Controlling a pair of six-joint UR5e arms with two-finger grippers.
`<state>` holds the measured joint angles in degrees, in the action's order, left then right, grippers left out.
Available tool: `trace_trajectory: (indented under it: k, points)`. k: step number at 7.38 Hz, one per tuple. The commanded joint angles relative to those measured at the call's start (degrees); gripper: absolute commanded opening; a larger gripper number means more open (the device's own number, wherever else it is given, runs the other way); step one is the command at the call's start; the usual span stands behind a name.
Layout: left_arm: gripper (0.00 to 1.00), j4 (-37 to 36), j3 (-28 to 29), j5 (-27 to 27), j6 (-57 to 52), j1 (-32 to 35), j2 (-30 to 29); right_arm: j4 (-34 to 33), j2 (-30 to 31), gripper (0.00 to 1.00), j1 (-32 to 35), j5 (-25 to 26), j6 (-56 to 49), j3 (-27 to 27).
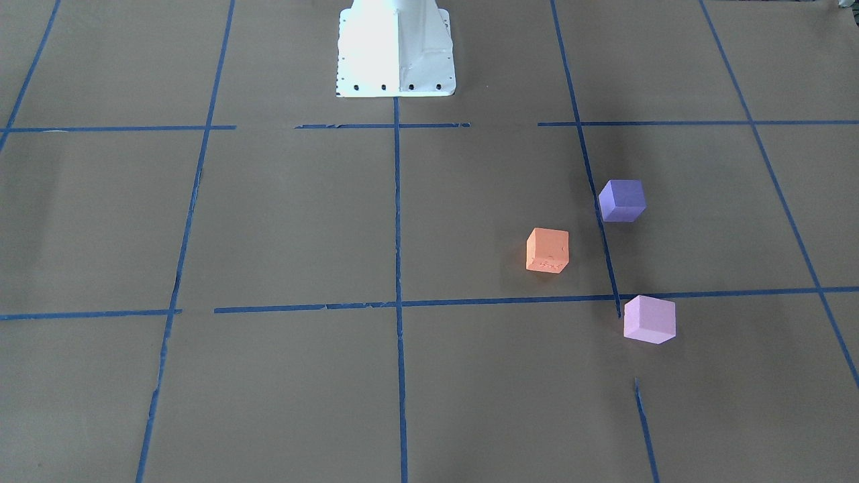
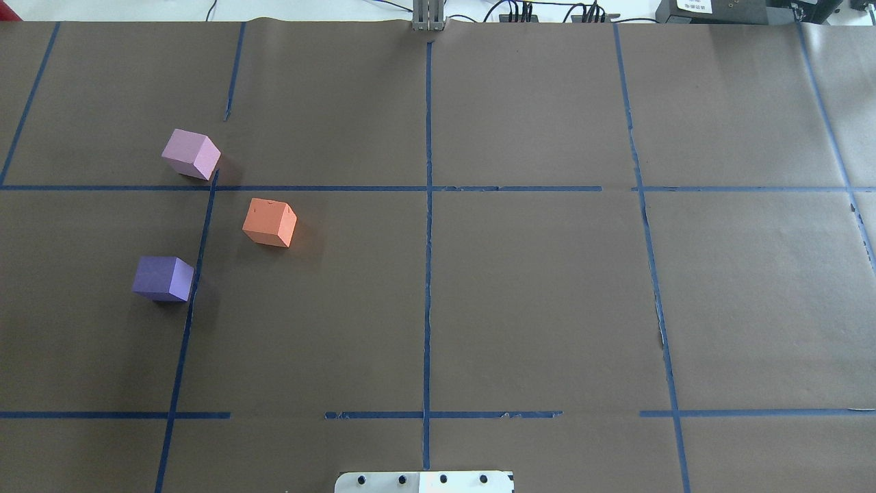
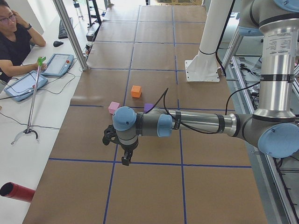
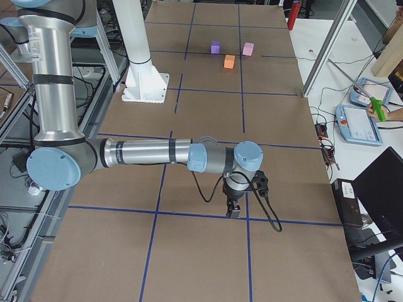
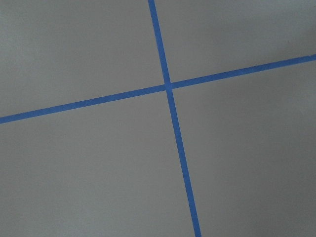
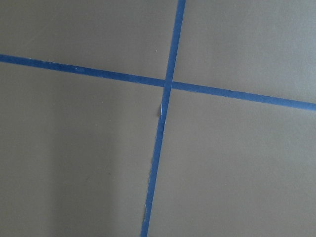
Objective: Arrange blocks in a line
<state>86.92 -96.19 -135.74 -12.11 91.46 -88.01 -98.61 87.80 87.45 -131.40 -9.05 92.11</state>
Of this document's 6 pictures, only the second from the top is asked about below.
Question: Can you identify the orange foam block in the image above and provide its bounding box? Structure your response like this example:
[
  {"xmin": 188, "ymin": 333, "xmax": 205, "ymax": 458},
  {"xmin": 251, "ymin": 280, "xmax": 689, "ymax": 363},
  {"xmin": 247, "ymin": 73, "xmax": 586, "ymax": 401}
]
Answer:
[{"xmin": 242, "ymin": 199, "xmax": 298, "ymax": 249}]

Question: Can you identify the pink foam block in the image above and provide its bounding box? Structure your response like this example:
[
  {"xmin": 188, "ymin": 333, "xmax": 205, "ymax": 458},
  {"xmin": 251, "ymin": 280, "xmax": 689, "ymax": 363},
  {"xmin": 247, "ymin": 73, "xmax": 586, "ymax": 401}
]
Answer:
[{"xmin": 162, "ymin": 129, "xmax": 221, "ymax": 181}]

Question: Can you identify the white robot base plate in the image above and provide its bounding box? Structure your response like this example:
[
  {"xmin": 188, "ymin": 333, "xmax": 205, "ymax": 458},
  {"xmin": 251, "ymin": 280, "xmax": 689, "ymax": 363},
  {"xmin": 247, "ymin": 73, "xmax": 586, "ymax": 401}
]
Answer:
[{"xmin": 334, "ymin": 470, "xmax": 515, "ymax": 492}]

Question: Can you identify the purple foam block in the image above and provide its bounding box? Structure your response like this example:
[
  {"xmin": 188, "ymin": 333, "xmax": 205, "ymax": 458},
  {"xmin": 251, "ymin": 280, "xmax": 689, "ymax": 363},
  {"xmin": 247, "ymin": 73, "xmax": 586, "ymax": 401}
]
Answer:
[{"xmin": 131, "ymin": 256, "xmax": 194, "ymax": 303}]

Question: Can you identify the brown paper table cover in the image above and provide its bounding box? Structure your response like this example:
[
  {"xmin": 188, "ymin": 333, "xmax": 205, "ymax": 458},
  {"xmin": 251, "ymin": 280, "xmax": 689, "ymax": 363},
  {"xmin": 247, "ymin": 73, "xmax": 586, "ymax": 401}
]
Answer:
[{"xmin": 2, "ymin": 18, "xmax": 874, "ymax": 492}]

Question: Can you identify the aluminium frame post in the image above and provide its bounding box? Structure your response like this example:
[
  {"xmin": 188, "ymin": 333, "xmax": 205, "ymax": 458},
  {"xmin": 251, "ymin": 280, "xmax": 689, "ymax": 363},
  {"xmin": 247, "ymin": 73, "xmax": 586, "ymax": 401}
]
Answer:
[{"xmin": 412, "ymin": 0, "xmax": 446, "ymax": 31}]

